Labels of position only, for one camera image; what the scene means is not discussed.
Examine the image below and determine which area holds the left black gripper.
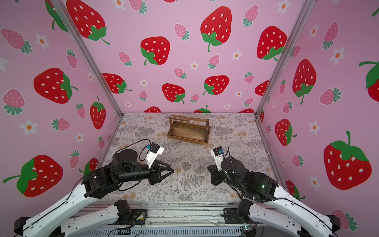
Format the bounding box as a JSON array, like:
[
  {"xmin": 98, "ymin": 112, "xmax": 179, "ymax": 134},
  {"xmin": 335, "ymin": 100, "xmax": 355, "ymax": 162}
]
[{"xmin": 117, "ymin": 159, "xmax": 174, "ymax": 187}]

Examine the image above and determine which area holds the wooden jewelry display stand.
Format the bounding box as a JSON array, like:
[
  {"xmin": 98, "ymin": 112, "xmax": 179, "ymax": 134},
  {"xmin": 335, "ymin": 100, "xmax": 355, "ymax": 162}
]
[{"xmin": 167, "ymin": 115, "xmax": 211, "ymax": 145}]

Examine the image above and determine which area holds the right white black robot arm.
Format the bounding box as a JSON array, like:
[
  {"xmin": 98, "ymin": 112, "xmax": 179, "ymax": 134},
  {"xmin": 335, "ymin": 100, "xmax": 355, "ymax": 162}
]
[{"xmin": 207, "ymin": 156, "xmax": 341, "ymax": 237}]

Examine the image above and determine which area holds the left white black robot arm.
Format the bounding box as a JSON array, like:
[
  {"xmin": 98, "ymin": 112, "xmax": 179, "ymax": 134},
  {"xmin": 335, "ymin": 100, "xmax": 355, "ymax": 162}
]
[{"xmin": 14, "ymin": 145, "xmax": 174, "ymax": 237}]

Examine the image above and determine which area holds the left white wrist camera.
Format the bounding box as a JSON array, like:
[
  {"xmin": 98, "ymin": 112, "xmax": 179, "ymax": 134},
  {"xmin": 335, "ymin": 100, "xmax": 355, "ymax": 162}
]
[{"xmin": 145, "ymin": 143, "xmax": 164, "ymax": 169}]

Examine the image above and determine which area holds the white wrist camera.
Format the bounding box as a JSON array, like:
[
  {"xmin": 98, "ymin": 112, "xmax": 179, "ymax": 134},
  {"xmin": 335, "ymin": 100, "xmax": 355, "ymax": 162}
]
[
  {"xmin": 145, "ymin": 143, "xmax": 164, "ymax": 169},
  {"xmin": 210, "ymin": 146, "xmax": 225, "ymax": 171}
]

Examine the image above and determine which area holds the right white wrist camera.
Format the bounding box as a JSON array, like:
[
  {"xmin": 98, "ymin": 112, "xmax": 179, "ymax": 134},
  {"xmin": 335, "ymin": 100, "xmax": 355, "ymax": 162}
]
[{"xmin": 210, "ymin": 146, "xmax": 225, "ymax": 171}]

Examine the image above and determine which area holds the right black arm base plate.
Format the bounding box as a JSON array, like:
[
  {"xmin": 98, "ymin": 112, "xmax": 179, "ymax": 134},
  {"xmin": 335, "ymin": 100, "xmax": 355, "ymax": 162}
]
[{"xmin": 222, "ymin": 208, "xmax": 260, "ymax": 224}]

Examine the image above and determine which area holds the aluminium rail frame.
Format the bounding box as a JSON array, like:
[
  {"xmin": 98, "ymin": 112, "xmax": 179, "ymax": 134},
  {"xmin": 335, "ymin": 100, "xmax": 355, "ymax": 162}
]
[{"xmin": 67, "ymin": 203, "xmax": 292, "ymax": 237}]

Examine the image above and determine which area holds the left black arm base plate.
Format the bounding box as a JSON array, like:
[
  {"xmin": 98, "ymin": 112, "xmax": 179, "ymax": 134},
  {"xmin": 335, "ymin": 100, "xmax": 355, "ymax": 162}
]
[{"xmin": 115, "ymin": 209, "xmax": 148, "ymax": 225}]

